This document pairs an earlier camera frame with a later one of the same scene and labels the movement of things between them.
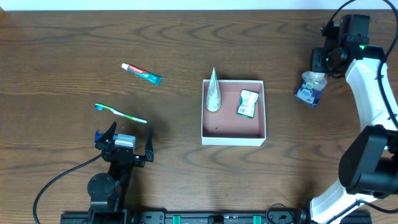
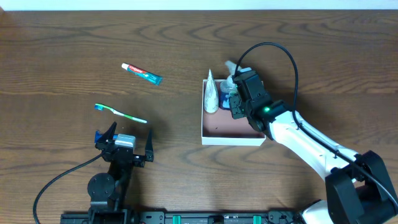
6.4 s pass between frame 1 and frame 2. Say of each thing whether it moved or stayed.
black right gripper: moved
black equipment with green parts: stayed
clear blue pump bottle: moved
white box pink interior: stayed
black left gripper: stayed
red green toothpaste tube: stayed
